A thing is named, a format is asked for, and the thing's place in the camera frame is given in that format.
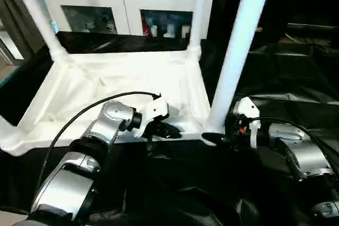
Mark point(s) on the white plastic table top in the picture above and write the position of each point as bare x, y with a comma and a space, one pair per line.
119, 72

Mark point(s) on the white plastic table leg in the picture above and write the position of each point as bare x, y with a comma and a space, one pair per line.
5, 133
34, 6
200, 11
238, 38

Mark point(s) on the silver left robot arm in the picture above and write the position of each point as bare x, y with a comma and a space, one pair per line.
114, 115

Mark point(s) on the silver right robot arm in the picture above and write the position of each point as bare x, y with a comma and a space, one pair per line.
304, 157

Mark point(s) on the black work mat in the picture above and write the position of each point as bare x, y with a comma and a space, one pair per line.
291, 77

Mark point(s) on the white red mug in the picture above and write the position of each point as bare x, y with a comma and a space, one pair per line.
186, 31

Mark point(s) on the light blue packaged box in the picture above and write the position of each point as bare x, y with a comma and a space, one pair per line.
54, 26

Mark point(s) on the teal floor mat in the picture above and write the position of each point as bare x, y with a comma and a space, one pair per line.
6, 79

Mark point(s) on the grey curtain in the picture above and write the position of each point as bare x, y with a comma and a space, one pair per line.
10, 11

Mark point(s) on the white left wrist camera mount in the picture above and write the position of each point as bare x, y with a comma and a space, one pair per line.
156, 108

